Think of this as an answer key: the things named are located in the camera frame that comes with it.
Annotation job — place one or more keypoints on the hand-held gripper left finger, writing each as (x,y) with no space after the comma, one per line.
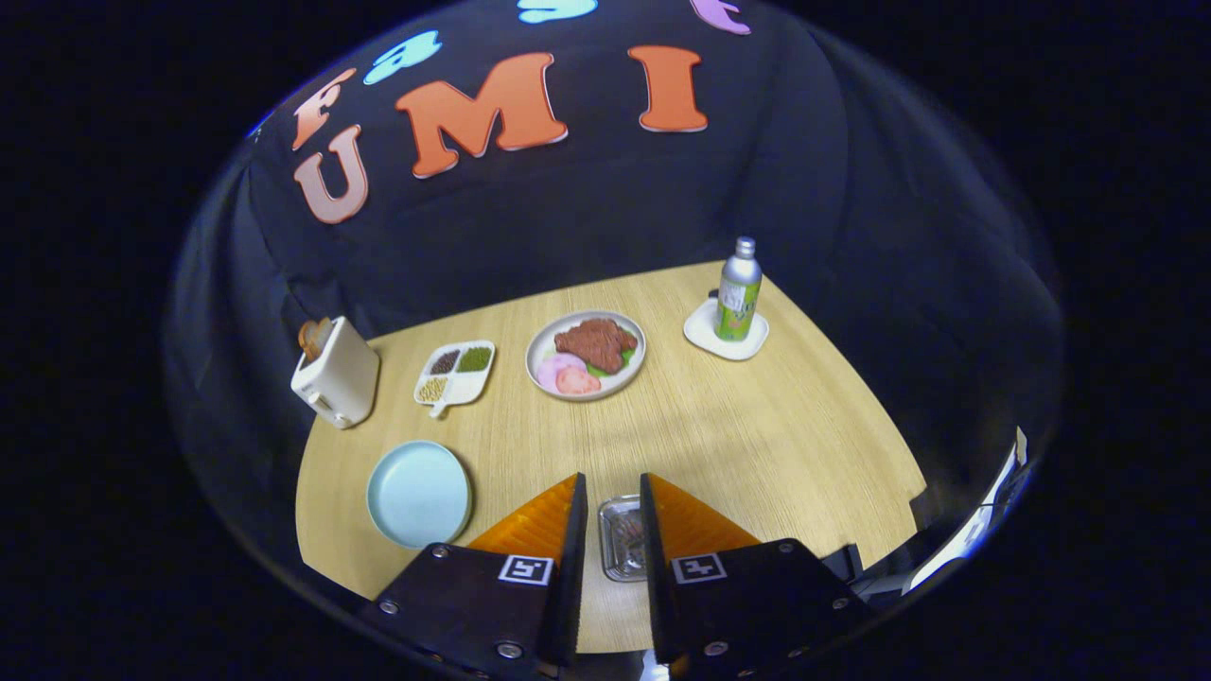
(572,567)

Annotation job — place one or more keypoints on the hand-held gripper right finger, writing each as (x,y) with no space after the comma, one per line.
(653,567)

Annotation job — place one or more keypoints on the light blue plate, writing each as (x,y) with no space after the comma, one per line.
(419,492)

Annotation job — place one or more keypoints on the red ham slice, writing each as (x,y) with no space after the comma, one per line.
(577,381)

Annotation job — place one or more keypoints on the white round food plate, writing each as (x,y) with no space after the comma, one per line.
(620,381)

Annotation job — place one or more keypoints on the pale pink ham slice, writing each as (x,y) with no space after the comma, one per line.
(553,367)

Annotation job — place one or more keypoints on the white divided bean tray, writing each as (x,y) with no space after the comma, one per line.
(464,388)

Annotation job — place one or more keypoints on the brown meat steak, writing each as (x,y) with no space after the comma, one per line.
(596,342)

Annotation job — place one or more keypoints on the white square coaster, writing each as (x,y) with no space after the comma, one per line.
(700,331)

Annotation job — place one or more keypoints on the green and silver bottle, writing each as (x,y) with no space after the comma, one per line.
(738,303)

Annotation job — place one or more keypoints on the white toaster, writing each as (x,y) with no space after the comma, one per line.
(341,378)

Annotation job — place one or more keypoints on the toasted bread slice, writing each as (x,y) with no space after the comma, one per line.
(312,339)

